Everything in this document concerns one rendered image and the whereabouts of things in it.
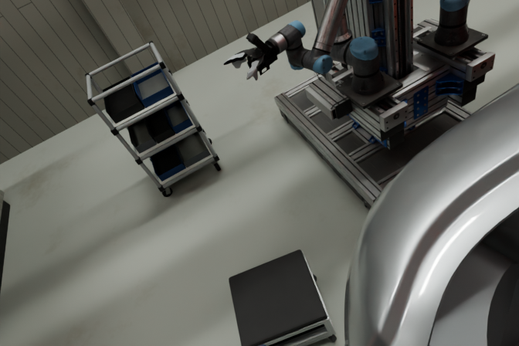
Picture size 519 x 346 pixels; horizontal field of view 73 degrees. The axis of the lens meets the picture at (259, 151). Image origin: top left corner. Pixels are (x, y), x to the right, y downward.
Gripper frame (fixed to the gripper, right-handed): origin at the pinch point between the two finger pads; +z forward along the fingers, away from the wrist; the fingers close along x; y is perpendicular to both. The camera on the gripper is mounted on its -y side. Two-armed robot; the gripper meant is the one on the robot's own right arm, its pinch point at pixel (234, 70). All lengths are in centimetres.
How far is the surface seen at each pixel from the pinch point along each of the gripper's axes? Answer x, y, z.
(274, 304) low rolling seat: -47, 84, 42
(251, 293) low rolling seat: -34, 86, 47
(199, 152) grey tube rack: 87, 117, 8
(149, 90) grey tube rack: 106, 59, 13
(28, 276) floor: 118, 141, 161
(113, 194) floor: 135, 143, 80
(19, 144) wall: 299, 155, 131
